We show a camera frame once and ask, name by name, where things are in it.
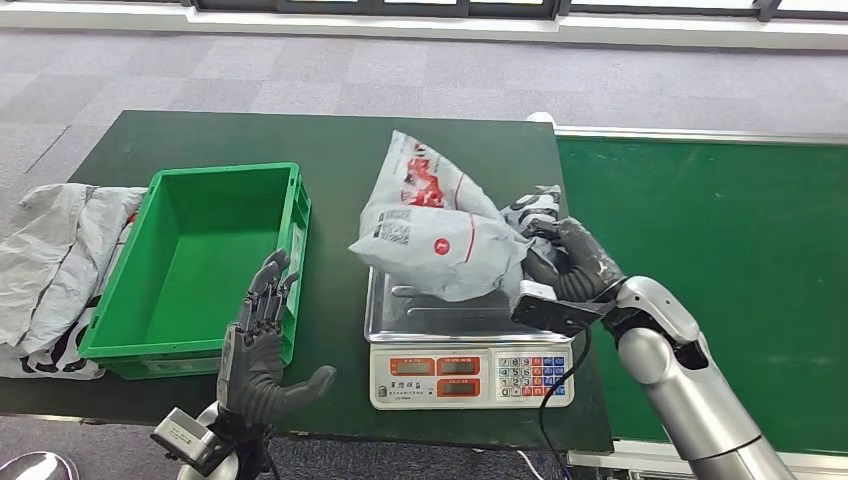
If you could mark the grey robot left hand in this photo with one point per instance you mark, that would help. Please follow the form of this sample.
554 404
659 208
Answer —
255 371

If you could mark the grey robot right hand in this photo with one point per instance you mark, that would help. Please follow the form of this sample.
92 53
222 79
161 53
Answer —
583 262

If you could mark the grey courier parcel with red print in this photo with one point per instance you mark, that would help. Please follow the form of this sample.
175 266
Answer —
430 232

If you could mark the green conveyor belt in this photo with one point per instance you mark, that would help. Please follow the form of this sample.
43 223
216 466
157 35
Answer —
715 265

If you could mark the green plastic crate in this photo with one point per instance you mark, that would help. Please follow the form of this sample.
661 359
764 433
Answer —
199 252

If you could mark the steel scale pan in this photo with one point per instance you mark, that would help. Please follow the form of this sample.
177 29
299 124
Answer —
437 321

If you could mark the white electronic weighing scale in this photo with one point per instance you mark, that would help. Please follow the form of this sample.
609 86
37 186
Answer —
464 378

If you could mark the crumpled grey courier bag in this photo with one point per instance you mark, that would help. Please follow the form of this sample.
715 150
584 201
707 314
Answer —
53 265

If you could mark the shiny silver dome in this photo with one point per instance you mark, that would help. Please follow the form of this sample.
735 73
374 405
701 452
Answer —
33 469

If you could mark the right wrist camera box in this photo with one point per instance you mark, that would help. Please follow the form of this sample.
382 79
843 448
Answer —
550 311

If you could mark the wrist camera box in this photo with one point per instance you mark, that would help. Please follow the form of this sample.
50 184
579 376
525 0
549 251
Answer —
189 440
550 311

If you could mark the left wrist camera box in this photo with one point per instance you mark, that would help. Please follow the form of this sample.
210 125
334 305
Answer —
189 440

